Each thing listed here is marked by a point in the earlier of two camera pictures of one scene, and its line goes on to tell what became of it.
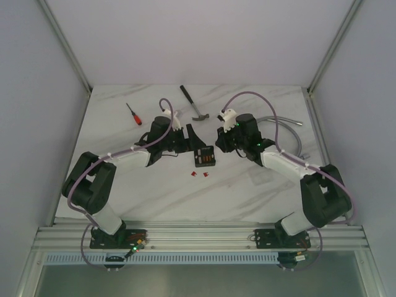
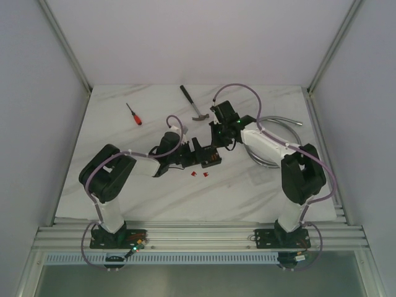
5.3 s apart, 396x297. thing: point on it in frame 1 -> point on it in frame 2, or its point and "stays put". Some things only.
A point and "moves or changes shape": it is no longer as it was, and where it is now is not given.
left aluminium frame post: (65, 46) stays put
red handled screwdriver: (137, 119) stays put
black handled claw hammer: (201, 116) stays put
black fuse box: (204, 156) moves or changes shape
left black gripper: (189, 141) -> (190, 151)
